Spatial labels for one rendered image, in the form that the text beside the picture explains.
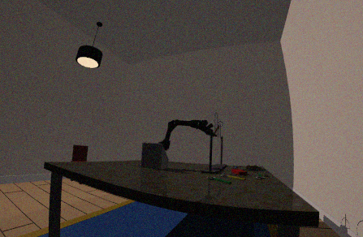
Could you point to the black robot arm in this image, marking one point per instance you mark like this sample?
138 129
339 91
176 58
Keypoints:
172 125

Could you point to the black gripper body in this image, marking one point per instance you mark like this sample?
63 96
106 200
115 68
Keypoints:
206 131

